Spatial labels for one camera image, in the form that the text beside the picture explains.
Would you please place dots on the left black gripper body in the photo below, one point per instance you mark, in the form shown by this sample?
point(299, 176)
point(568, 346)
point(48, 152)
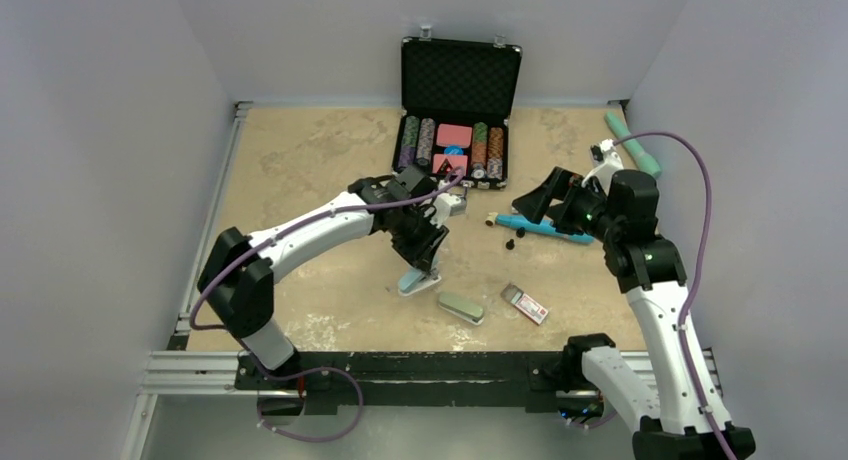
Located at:
point(416, 234)

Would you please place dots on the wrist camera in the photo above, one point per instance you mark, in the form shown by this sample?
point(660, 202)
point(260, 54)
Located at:
point(448, 205)
point(606, 160)

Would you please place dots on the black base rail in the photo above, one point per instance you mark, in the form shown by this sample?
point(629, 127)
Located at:
point(530, 380)

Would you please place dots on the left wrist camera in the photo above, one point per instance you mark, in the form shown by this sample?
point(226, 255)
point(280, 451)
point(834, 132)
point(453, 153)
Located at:
point(448, 205)

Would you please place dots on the aluminium frame rail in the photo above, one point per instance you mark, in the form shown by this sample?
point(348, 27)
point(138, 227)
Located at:
point(175, 371)

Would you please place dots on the green white stapler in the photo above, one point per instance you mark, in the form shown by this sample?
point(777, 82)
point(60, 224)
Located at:
point(461, 307)

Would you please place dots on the mint green cylinder tool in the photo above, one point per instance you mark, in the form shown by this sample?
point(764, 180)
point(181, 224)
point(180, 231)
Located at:
point(642, 159)

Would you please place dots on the blue dealer button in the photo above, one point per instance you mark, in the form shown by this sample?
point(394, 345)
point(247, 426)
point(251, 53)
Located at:
point(453, 150)

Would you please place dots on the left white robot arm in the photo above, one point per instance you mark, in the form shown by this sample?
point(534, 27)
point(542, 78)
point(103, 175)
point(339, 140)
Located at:
point(237, 280)

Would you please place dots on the red white staple box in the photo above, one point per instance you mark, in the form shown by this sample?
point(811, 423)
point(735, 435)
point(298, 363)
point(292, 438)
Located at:
point(525, 304)

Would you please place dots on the pink card deck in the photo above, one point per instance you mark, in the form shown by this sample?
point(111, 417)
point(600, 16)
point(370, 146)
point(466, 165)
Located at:
point(453, 135)
point(446, 163)

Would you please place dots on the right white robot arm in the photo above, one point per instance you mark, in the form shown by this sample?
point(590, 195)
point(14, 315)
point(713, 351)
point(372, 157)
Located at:
point(682, 416)

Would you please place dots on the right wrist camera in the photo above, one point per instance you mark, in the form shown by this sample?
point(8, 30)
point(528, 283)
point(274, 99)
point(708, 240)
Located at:
point(606, 160)

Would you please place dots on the blue pen tool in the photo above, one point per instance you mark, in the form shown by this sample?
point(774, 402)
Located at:
point(518, 222)

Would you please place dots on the black poker chip case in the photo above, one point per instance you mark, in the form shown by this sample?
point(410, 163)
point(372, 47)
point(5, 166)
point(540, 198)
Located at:
point(459, 83)

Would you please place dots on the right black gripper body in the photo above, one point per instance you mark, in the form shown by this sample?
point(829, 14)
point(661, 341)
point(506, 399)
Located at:
point(583, 209)

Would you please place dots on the light blue stapler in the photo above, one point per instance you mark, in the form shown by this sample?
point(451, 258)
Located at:
point(414, 281)

